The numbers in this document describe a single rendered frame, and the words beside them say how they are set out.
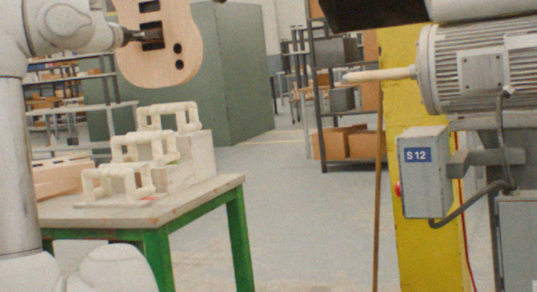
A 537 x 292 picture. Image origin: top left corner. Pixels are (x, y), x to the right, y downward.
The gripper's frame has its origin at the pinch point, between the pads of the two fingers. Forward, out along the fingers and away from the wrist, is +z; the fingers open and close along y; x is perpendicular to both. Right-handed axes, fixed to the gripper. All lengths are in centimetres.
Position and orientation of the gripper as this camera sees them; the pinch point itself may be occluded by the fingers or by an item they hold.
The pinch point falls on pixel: (151, 36)
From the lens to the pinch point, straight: 229.9
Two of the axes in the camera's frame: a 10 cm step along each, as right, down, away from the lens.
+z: 4.2, -1.5, 8.9
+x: -1.1, -9.9, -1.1
